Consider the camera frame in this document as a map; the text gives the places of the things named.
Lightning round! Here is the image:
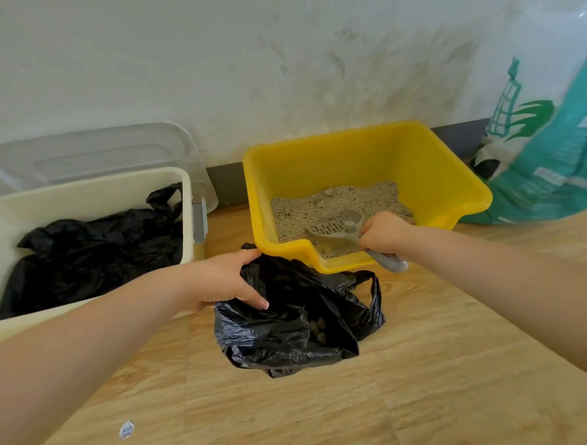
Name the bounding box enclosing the person's right forearm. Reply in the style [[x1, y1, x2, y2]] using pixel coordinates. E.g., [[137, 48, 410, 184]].
[[396, 224, 587, 373]]

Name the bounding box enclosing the teal white litter bag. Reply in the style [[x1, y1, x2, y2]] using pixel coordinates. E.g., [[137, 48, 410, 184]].
[[460, 4, 587, 226]]

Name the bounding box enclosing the person's left forearm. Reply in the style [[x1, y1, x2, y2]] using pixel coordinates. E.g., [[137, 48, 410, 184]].
[[0, 268, 198, 445]]

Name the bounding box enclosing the cream plastic storage bin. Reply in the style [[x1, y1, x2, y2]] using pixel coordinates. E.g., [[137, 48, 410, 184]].
[[0, 166, 206, 342]]

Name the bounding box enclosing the translucent white bin lid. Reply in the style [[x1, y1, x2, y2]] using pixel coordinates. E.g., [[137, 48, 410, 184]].
[[0, 122, 219, 214]]

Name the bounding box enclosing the person's left hand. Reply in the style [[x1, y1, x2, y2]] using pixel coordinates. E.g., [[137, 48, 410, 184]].
[[176, 249, 270, 314]]

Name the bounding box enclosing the beige cat litter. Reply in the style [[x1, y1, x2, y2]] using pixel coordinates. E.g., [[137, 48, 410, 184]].
[[270, 181, 416, 259]]

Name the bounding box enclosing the dark grey skirting board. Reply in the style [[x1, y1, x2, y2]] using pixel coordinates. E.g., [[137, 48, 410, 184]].
[[206, 118, 492, 210]]

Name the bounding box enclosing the pile of black plastic bags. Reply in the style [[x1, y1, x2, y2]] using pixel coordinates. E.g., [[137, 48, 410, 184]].
[[0, 182, 184, 321]]

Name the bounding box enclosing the yellow litter box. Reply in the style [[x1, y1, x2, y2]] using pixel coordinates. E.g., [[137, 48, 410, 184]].
[[242, 120, 493, 275]]

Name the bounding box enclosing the black plastic garbage bag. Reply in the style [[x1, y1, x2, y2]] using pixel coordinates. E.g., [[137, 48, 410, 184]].
[[213, 243, 386, 378]]

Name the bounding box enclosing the person's right hand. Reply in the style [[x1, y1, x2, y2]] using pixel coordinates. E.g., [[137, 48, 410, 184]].
[[358, 210, 416, 257]]

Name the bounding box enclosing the grey slotted litter scoop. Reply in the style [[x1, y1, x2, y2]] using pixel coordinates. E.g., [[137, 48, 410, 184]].
[[305, 209, 409, 274]]

